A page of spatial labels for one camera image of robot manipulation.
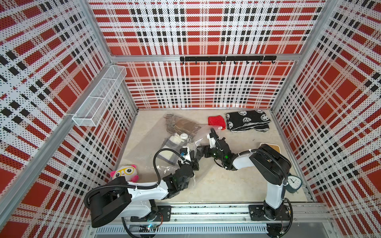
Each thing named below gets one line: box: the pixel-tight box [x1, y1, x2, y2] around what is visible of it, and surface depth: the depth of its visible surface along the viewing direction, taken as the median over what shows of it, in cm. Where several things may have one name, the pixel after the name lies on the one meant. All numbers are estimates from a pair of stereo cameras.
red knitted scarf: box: [207, 115, 226, 130], surface depth 110 cm
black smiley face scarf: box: [225, 109, 271, 133], surface depth 107 cm
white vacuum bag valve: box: [180, 132, 189, 140], surface depth 100 cm
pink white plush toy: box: [110, 164, 140, 183], surface depth 82 cm
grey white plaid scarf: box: [157, 132, 190, 166], surface depth 96 cm
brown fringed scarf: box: [163, 114, 202, 137], surface depth 107 cm
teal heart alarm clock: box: [285, 175, 303, 194], surface depth 81 cm
